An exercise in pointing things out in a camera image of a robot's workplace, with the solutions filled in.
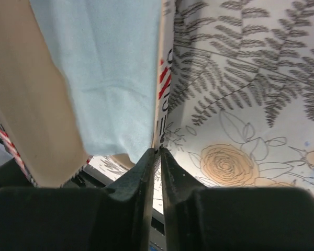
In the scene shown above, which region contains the light blue cleaning cloth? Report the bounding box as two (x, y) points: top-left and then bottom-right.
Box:
(31, 1), (162, 162)

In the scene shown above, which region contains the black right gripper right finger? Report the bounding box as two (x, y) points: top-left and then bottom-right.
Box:
(160, 149), (314, 250)

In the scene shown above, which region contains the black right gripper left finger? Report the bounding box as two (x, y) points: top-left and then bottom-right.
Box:
(0, 149), (155, 250)

